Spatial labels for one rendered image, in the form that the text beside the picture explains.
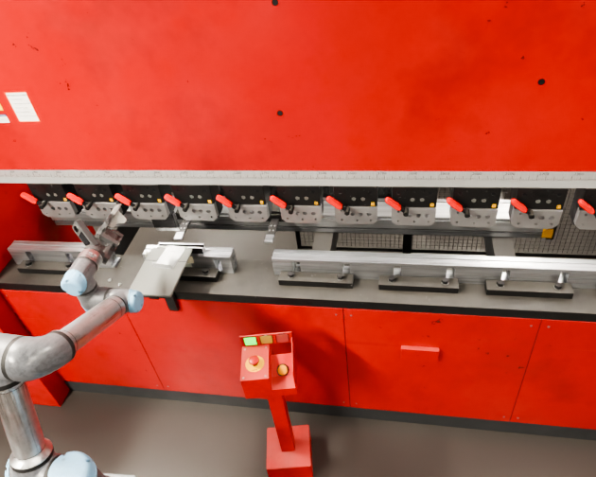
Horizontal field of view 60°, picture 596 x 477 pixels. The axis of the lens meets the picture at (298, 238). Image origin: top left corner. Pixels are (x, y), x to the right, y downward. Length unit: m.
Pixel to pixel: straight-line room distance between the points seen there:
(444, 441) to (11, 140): 2.24
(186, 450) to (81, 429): 0.60
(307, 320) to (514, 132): 1.06
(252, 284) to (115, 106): 0.85
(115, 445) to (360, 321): 1.47
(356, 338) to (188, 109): 1.13
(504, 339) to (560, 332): 0.20
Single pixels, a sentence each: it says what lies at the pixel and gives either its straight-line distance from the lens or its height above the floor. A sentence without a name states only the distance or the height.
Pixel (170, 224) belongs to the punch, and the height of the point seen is 1.12.
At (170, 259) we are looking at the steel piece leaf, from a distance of 2.14.
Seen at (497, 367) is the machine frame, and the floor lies 0.51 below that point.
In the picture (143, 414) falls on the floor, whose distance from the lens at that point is 2.97.
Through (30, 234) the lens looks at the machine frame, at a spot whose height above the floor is 0.88.
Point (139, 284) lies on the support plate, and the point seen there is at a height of 1.00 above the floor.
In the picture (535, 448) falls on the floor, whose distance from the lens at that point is 2.76.
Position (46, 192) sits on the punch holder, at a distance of 2.24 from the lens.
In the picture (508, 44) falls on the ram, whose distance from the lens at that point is 1.56.
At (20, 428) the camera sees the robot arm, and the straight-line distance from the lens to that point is 1.68.
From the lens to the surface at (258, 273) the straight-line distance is 2.16.
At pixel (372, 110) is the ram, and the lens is 1.61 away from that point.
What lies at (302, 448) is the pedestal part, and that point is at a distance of 2.53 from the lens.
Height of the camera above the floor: 2.37
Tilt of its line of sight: 41 degrees down
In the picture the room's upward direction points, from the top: 8 degrees counter-clockwise
